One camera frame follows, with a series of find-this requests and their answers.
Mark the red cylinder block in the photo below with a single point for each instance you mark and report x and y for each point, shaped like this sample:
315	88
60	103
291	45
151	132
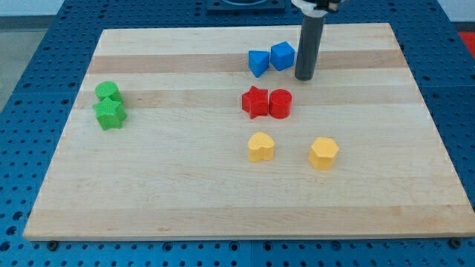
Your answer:
280	103

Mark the yellow heart block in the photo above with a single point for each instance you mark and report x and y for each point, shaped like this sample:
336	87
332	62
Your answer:
261	146

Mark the blue cube block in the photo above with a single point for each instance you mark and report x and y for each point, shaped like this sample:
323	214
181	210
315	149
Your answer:
282	56

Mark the red star block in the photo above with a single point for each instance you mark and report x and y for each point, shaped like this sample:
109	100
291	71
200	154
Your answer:
255	102

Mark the blue triangle block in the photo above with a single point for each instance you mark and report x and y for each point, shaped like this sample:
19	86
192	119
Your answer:
258	62

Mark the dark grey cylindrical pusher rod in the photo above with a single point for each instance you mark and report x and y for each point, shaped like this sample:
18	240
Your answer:
308	47

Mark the green star block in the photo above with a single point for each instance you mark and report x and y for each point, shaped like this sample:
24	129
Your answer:
109	113

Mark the yellow hexagon block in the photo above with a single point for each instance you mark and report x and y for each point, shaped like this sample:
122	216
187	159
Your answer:
322	153

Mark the green cylinder block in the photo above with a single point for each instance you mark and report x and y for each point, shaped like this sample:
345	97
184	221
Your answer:
108	89

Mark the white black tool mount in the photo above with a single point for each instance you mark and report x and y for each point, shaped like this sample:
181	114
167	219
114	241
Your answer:
317	8

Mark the wooden board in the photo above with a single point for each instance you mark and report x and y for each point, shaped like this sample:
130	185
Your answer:
178	168

